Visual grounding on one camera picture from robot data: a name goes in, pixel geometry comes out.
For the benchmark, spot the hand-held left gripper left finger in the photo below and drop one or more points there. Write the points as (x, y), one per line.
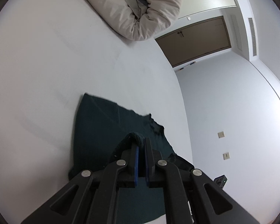
(136, 165)

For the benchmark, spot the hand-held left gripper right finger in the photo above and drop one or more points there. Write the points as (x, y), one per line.
(148, 163)

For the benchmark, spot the dark green sweater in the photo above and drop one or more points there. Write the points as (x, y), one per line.
(95, 133)

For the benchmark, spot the thin white pole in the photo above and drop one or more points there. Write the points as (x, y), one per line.
(186, 66)

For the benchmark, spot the bed with white sheet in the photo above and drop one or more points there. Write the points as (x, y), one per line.
(60, 63)

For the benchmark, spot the brown door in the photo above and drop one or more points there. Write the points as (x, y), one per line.
(193, 42)

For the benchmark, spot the rolled beige duvet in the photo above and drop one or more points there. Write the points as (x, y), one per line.
(130, 7)

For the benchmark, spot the beige wall socket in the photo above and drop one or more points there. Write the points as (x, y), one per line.
(226, 155)
(221, 134)

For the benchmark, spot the white wall vent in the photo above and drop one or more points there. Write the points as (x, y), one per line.
(252, 36)

